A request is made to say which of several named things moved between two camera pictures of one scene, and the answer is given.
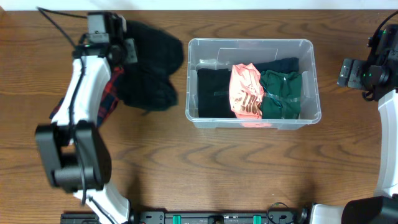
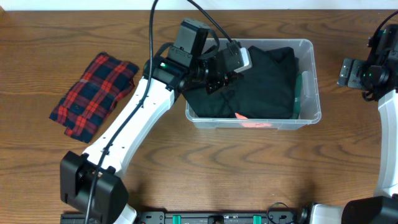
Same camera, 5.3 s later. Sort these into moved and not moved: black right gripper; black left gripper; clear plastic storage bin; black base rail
Moved: black left gripper
Not moved: black right gripper; clear plastic storage bin; black base rail
